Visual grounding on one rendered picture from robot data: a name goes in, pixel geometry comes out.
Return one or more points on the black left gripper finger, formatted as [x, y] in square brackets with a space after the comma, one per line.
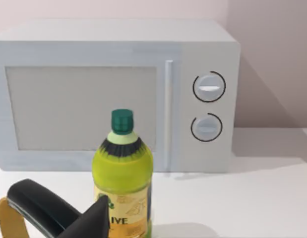
[95, 221]

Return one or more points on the pale microwave door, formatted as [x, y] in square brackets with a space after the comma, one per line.
[81, 54]

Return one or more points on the pale microwave oven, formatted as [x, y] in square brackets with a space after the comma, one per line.
[205, 49]

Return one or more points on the pale round microwave knob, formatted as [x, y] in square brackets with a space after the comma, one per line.
[209, 86]
[206, 127]

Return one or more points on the yellow-green bottle with green cap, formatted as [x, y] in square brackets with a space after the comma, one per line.
[123, 173]

